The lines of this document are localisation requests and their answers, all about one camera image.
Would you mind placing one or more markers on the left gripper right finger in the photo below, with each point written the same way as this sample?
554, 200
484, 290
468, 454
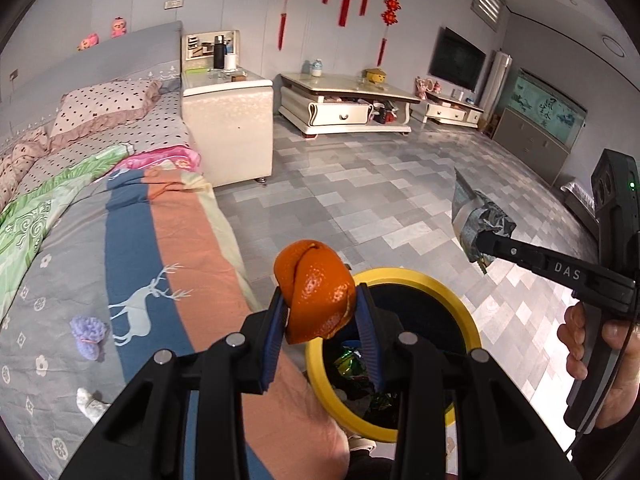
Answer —
499, 435

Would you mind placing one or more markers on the white bedside cabinet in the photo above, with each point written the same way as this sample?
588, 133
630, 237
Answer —
229, 112

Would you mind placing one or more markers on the black wall television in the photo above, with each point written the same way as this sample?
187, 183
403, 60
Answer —
456, 60

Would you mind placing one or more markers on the pink dotted quilt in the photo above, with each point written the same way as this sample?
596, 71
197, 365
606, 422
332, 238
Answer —
25, 153

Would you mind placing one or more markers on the white floor air conditioner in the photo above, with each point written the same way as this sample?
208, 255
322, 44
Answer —
495, 82

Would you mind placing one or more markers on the white tissue roll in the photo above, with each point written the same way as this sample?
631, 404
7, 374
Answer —
91, 405

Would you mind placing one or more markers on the person's right hand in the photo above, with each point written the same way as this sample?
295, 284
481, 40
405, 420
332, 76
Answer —
603, 359

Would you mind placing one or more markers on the green yellow snack bag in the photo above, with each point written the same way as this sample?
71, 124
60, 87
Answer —
349, 363

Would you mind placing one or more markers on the wall window vent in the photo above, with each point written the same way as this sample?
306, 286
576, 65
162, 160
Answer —
489, 11

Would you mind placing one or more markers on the clear noodle packet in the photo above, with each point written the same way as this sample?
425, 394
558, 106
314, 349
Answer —
472, 212

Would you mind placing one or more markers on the yellow rimmed trash bin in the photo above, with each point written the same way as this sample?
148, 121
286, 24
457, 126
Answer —
405, 301

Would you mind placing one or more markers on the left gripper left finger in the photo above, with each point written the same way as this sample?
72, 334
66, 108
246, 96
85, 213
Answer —
183, 411

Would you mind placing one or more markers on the right red knot ornament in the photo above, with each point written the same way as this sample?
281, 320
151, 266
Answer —
389, 18

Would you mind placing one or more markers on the yellow toy on table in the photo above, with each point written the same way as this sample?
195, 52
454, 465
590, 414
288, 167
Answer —
374, 75

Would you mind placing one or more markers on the grey bed headboard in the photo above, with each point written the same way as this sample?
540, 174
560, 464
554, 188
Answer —
150, 53

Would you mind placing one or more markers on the white coffee table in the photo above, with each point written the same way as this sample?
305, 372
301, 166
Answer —
333, 104

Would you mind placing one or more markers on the pink doll right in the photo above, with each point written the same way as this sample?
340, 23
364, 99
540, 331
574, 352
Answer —
118, 27

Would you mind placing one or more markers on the pink doll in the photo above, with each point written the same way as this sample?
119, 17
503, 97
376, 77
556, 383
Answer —
118, 27
89, 42

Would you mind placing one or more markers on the grey blue orange bedspread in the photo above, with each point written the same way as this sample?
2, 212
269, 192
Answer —
147, 252

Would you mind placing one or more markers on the green patterned quilt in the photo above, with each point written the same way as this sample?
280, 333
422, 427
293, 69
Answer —
26, 221

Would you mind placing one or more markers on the pink doll left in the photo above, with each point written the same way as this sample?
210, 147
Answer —
89, 42

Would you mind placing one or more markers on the white tv stand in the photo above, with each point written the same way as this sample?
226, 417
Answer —
450, 111

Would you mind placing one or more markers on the fish tank cabinet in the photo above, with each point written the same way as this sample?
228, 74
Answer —
538, 123

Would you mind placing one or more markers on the black thermos bottle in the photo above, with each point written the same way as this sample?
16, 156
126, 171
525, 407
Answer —
219, 52

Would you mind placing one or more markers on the dotted pink pillow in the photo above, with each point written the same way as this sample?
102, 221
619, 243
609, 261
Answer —
100, 107

